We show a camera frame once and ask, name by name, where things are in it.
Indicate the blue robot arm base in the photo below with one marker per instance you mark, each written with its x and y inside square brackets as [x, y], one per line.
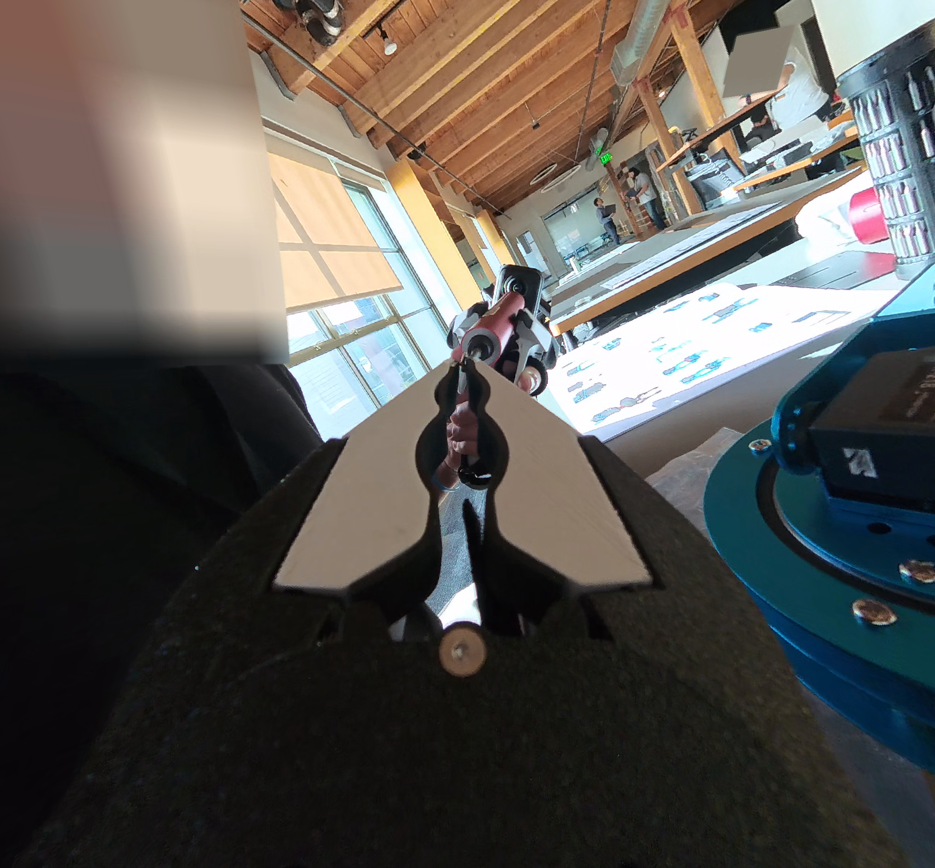
[803, 590]

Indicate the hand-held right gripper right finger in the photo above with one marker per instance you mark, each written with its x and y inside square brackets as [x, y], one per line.
[570, 510]

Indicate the clear plastic bag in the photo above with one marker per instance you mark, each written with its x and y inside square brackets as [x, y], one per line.
[694, 459]

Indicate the white plastic bag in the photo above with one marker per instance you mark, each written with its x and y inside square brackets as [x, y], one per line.
[825, 207]

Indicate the white booklet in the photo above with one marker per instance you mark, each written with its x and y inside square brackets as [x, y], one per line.
[686, 251]

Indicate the blue wristband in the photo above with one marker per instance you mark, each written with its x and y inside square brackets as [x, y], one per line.
[444, 485]

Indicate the red cylindrical case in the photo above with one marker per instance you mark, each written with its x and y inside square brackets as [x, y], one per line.
[869, 218]

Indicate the wood-edged background desk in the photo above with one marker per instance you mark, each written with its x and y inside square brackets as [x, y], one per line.
[657, 276]

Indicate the grey desk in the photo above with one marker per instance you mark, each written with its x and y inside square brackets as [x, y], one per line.
[635, 444]

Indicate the person's left hand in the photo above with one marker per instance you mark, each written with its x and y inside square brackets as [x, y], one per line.
[461, 437]

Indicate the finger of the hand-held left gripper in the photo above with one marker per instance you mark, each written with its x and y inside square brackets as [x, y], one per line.
[469, 324]
[537, 338]

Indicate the tan window blind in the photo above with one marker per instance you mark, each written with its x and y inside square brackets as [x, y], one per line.
[329, 240]

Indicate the black cylindrical bit holder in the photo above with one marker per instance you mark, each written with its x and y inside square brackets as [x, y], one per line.
[891, 167]

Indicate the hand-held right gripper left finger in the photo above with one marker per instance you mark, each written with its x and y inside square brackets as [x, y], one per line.
[358, 517]

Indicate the printed instruction sheet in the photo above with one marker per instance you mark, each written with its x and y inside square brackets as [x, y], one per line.
[694, 357]

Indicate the ceiling spotlight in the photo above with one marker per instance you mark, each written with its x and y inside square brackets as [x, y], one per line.
[388, 43]

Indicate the large window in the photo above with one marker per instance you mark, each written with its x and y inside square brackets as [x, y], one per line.
[365, 357]

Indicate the red electric screwdriver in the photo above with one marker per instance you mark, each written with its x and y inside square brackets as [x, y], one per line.
[493, 331]

